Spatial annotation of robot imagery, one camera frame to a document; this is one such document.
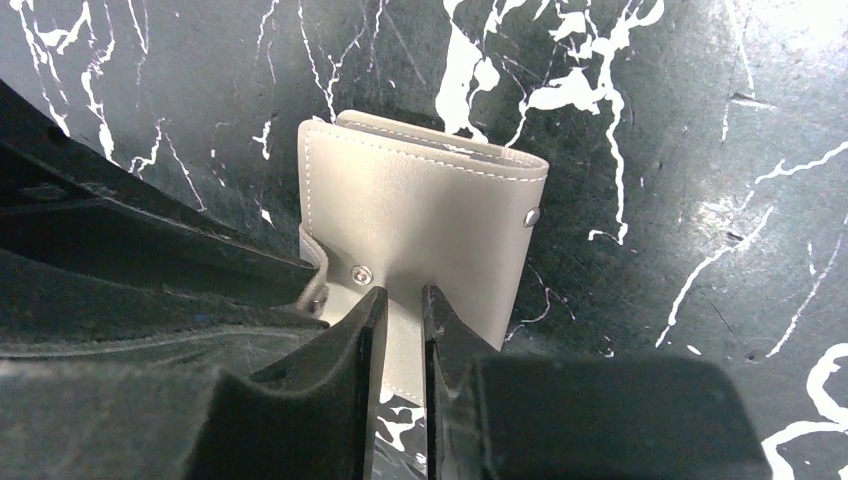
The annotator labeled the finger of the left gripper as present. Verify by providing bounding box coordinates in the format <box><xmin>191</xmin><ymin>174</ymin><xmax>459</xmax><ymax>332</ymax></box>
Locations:
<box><xmin>1</xmin><ymin>251</ymin><xmax>327</xmax><ymax>365</ymax></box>
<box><xmin>1</xmin><ymin>85</ymin><xmax>318</xmax><ymax>308</ymax></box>

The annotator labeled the silver metal card holder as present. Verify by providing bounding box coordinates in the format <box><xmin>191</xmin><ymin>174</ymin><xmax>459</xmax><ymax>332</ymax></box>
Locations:
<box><xmin>297</xmin><ymin>110</ymin><xmax>549</xmax><ymax>404</ymax></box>

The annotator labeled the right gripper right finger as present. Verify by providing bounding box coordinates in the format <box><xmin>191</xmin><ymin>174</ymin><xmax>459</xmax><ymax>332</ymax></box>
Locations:
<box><xmin>422</xmin><ymin>286</ymin><xmax>772</xmax><ymax>479</ymax></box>

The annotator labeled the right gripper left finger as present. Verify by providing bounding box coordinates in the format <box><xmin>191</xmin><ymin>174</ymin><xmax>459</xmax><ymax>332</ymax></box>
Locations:
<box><xmin>1</xmin><ymin>287</ymin><xmax>388</xmax><ymax>479</ymax></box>

